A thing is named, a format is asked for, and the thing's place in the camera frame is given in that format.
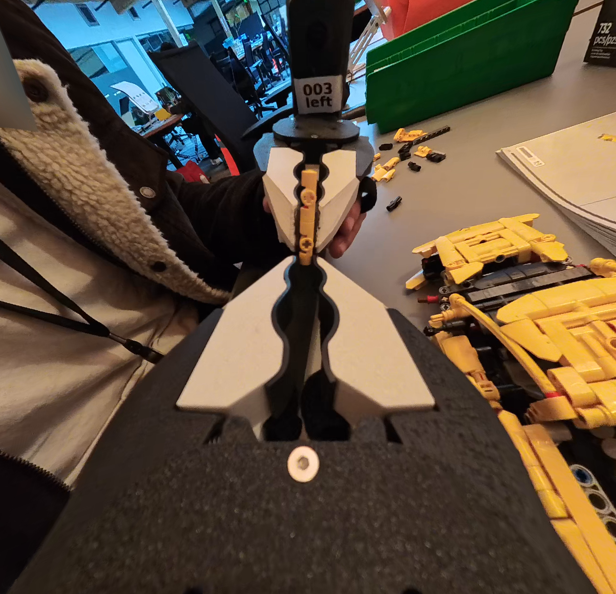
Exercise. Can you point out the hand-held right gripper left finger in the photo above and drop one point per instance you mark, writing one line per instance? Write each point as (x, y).
(231, 363)

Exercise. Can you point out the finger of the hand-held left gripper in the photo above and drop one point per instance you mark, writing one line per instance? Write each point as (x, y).
(341, 185)
(279, 185)

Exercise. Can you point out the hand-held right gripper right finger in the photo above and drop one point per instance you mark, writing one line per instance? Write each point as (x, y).
(380, 363)

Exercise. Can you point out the yellow brick piece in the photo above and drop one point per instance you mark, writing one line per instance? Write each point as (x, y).
(308, 204)

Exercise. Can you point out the yellow brick toy car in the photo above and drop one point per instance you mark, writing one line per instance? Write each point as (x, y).
(553, 324)

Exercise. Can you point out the instruction booklet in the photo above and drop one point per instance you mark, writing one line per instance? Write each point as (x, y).
(568, 170)

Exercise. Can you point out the person's left forearm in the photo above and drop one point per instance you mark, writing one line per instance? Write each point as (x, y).
(221, 218)

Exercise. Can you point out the grey desk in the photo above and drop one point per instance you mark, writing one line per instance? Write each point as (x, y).
(457, 185)

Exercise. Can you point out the person's left hand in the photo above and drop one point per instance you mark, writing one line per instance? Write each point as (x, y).
(349, 233)

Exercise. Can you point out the loose yellow and black bricks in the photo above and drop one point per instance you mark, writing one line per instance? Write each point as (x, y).
(387, 170)

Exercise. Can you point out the metal folding stand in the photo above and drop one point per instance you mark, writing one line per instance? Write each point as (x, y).
(368, 35)

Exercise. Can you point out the black office chair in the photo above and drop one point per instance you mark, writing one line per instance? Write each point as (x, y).
(207, 98)

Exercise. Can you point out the green storage bin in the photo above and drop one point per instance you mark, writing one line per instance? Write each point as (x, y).
(457, 64)

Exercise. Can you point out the dark toy car box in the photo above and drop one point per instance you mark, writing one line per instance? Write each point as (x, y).
(601, 21)

